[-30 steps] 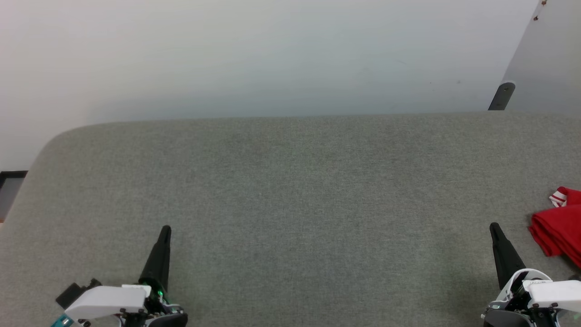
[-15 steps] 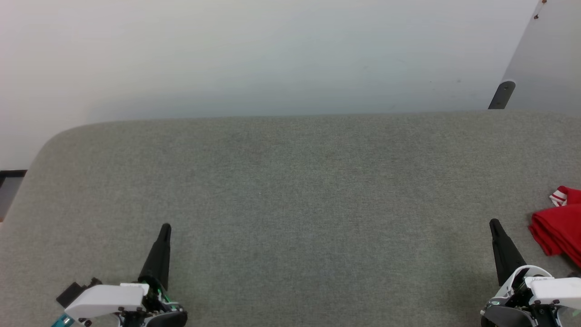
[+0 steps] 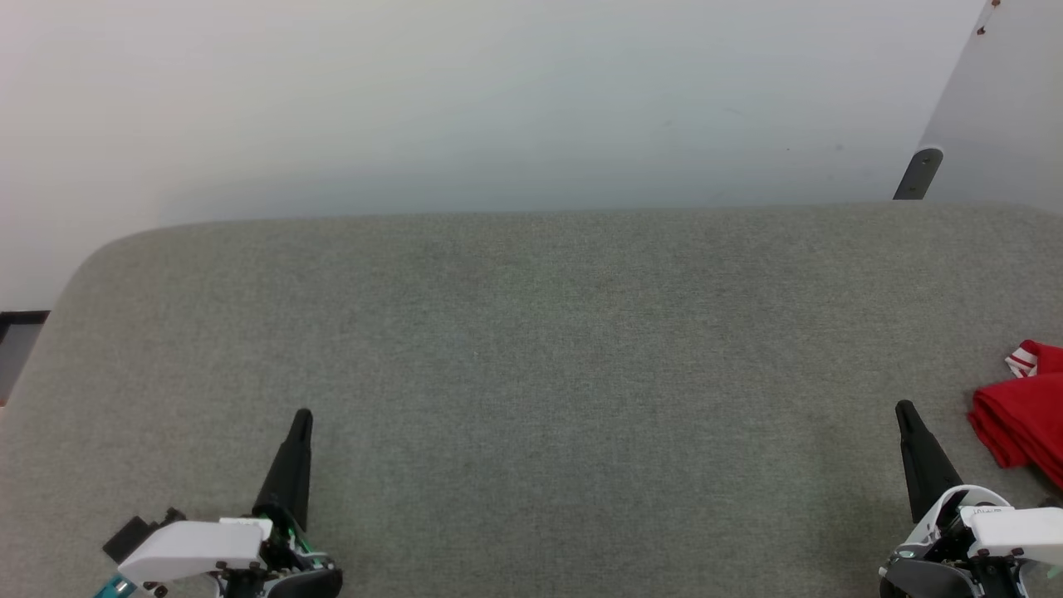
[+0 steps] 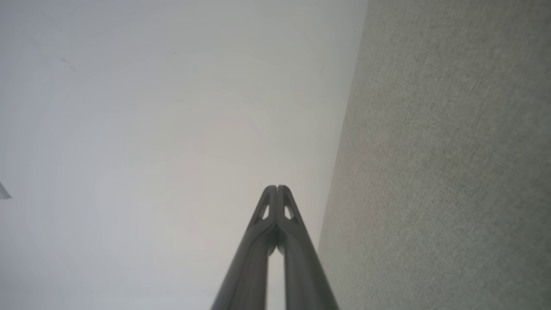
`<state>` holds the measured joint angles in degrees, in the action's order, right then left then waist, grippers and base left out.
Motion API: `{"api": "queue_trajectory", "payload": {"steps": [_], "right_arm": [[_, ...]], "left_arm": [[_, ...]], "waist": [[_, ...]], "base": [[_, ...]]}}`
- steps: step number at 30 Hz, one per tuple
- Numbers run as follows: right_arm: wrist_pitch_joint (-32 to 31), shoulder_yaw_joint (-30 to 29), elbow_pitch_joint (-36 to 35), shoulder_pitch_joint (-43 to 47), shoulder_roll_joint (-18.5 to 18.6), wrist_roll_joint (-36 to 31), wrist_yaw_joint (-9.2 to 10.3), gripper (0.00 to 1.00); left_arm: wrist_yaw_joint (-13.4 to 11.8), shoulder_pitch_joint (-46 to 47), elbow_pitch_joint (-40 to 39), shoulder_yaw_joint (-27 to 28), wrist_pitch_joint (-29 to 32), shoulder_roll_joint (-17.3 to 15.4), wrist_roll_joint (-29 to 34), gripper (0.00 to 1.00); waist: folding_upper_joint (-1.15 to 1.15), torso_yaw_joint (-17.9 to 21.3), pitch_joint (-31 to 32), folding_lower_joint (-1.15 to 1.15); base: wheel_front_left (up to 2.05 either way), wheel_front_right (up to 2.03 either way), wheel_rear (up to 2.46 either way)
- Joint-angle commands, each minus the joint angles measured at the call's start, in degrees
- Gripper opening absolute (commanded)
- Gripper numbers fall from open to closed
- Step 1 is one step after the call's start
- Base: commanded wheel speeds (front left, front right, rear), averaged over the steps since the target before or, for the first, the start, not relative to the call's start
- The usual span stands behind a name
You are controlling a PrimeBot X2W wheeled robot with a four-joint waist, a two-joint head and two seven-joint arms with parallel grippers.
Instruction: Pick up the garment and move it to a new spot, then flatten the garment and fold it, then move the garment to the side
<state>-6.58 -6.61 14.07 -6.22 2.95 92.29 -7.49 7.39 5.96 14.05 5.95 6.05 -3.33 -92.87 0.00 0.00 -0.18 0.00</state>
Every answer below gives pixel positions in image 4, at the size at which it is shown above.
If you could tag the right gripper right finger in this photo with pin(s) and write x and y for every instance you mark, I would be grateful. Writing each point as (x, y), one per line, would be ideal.
(303, 271)

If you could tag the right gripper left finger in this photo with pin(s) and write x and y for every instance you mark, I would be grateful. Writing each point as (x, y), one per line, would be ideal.
(247, 271)

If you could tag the grey fabric sofa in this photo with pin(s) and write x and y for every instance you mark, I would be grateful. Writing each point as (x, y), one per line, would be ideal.
(439, 172)

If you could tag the small white wall fixture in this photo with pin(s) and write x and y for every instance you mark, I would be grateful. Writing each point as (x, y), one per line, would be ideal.
(4, 191)

